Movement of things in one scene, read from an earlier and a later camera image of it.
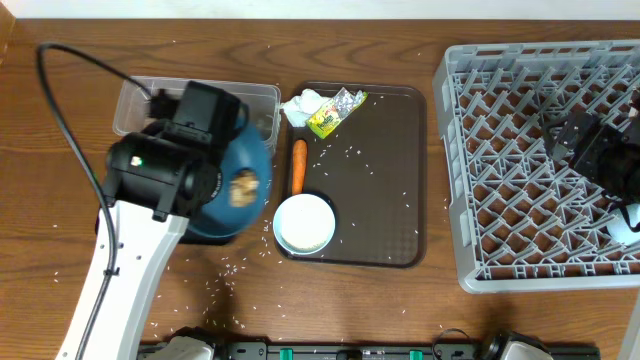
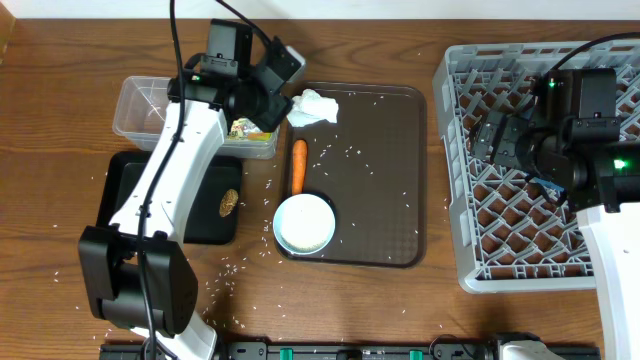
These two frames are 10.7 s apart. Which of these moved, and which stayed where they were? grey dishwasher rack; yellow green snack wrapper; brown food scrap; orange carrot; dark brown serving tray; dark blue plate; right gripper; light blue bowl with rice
Moved: brown food scrap; dark blue plate; yellow green snack wrapper; right gripper
Stayed: orange carrot; grey dishwasher rack; light blue bowl with rice; dark brown serving tray
